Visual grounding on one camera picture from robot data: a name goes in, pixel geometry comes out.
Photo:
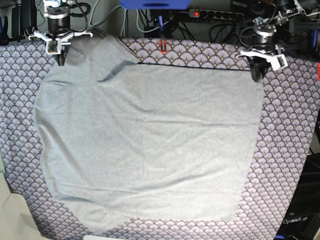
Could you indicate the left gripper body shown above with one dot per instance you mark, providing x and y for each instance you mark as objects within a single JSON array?
[{"x": 262, "y": 54}]

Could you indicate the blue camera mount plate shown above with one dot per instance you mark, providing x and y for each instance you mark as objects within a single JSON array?
[{"x": 156, "y": 4}]

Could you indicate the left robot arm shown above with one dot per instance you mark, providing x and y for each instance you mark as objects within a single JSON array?
[{"x": 262, "y": 33}]

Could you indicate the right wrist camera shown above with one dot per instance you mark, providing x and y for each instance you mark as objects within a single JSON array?
[{"x": 52, "y": 48}]

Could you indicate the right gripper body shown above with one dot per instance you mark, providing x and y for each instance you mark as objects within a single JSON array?
[{"x": 58, "y": 39}]

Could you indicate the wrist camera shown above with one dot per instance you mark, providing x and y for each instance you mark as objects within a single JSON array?
[
  {"x": 279, "y": 62},
  {"x": 52, "y": 48}
]

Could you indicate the blue clamp edge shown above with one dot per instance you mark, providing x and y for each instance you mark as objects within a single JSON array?
[
  {"x": 4, "y": 38},
  {"x": 313, "y": 44}
]

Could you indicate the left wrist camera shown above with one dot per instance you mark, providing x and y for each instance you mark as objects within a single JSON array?
[{"x": 279, "y": 62}]

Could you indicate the black OpenArm box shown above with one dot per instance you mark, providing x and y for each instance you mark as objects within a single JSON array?
[{"x": 302, "y": 219}]

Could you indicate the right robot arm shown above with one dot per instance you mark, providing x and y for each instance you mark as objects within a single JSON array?
[{"x": 58, "y": 14}]

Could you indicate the blue orange centre clamp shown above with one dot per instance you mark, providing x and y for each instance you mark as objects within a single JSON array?
[{"x": 162, "y": 39}]

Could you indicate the black power strip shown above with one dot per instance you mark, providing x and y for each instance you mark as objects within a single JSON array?
[{"x": 204, "y": 14}]

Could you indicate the blue clamp right edge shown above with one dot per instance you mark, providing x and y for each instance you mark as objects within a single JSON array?
[{"x": 313, "y": 44}]

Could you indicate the patterned purple tablecloth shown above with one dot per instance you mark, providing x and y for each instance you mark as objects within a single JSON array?
[{"x": 289, "y": 114}]

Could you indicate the blue clamp left edge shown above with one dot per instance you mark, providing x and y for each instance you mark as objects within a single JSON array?
[{"x": 4, "y": 38}]

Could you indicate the light grey T-shirt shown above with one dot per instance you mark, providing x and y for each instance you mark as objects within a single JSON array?
[{"x": 123, "y": 139}]

